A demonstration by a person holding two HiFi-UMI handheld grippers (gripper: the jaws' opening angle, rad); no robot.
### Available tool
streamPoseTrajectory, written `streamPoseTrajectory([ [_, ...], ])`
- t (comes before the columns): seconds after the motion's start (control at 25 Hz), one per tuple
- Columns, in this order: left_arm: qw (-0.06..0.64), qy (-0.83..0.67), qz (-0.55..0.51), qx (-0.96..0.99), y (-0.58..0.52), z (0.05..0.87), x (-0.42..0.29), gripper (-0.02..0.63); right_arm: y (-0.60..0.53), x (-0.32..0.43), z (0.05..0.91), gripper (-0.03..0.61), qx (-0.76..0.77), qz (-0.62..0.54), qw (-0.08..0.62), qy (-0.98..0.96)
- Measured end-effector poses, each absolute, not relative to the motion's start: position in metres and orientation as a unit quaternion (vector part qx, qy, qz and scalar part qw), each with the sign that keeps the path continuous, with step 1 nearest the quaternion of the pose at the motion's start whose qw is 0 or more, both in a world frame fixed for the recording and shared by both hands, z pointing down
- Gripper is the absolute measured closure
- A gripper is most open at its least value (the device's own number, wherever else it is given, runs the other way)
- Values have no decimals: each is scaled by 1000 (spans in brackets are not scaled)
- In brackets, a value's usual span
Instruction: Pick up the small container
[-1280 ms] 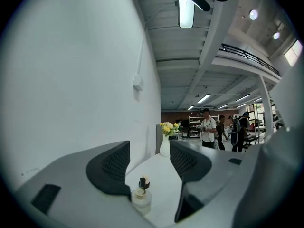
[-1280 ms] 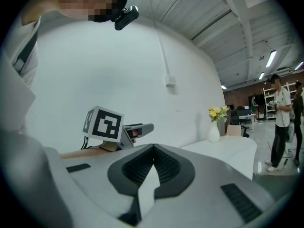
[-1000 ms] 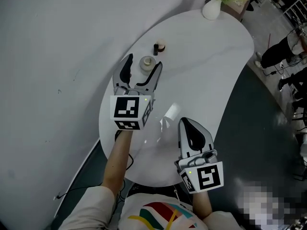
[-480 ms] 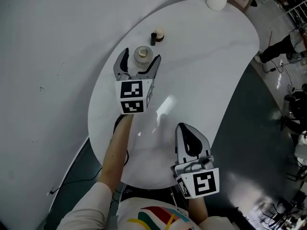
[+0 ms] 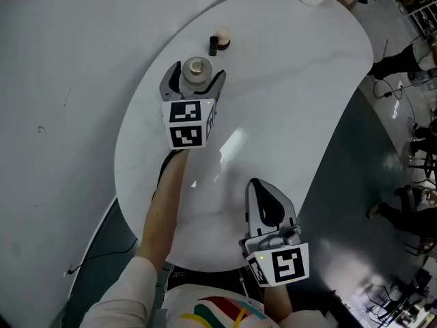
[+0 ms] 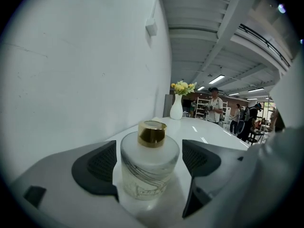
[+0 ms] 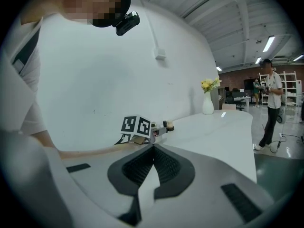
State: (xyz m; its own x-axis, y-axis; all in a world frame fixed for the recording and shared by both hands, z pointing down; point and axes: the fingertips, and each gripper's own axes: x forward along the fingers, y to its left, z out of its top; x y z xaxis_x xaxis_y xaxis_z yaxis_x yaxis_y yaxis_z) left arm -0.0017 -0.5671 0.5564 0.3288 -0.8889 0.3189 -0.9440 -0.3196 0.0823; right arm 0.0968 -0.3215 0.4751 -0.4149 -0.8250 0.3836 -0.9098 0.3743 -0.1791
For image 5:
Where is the person's right forearm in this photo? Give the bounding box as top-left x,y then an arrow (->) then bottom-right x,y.
262,283 -> 295,323

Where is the person's left forearm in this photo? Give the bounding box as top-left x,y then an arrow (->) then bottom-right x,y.
135,148 -> 191,270

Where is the small clear container gold lid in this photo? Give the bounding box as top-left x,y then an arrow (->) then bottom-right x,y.
181,56 -> 214,93

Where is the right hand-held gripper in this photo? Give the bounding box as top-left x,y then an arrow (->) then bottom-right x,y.
238,178 -> 310,288

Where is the black cable with plug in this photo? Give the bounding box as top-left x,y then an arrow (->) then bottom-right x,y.
64,236 -> 139,277

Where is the person's white printed shirt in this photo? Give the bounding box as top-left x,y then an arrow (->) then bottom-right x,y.
79,256 -> 330,328

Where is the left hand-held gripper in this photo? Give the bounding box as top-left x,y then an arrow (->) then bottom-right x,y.
158,60 -> 227,150

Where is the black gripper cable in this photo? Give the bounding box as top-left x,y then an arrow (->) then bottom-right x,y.
151,150 -> 179,203

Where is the dark jar cream lid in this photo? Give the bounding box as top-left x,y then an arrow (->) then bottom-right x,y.
214,27 -> 232,51

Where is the black floor cable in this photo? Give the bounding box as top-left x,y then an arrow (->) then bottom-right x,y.
372,76 -> 419,124

